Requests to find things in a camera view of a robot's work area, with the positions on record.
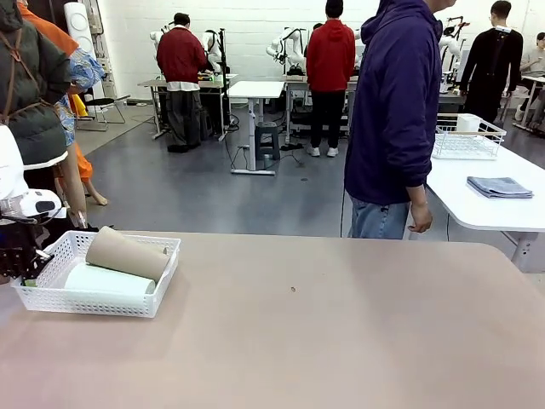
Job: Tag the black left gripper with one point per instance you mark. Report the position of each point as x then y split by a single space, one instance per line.
15 262

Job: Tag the pale green plastic cup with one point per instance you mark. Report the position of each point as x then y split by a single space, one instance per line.
106 281

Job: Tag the white perforated plastic basket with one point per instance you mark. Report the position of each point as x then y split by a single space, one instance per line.
106 307

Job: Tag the beige plastic cup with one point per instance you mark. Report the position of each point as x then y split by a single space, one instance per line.
123 253

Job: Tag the grey-blue cleaning cloth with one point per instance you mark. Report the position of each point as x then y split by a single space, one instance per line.
498 187

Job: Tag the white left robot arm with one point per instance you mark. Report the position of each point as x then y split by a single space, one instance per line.
8 170

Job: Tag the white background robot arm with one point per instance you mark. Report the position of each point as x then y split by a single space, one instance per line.
212 47
451 44
294 51

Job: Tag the person's right hand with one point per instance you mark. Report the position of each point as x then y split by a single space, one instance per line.
421 217

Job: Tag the black bag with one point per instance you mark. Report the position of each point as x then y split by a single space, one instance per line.
91 229

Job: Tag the bare mannequin leg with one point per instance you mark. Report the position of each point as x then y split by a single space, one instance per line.
74 183

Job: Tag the black metal chair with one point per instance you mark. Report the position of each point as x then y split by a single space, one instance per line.
100 102

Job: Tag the dark green puffer jacket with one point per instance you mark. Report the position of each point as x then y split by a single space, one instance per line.
30 76

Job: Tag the blue patterned garment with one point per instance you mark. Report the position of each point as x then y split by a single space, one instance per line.
85 68

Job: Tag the black equipment case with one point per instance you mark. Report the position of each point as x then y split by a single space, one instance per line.
206 123

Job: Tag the orange garment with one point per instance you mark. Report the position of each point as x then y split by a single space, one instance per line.
51 30

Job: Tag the white tower fan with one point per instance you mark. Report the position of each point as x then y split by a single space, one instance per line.
83 25

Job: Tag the wooden top work desk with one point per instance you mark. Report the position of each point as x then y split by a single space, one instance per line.
213 84
296 80

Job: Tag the person in dark red sweater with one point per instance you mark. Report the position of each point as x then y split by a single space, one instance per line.
181 55

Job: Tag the grey plastic stool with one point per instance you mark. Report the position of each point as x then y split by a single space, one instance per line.
267 136

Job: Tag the black stand pole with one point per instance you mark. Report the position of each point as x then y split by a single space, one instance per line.
222 55

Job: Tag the white standing desk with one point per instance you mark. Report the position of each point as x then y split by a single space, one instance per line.
255 88

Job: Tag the person in red hoodie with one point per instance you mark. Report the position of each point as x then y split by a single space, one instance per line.
330 59

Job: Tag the person in purple jacket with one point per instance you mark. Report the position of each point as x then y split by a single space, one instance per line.
391 106

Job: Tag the white box container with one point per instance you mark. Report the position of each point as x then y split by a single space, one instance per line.
468 123

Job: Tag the white side table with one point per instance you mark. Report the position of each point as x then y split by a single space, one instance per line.
489 213

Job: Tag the standing person in black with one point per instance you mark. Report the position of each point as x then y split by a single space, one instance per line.
489 59

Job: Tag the seated person in light top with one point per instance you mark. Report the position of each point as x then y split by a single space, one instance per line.
534 59

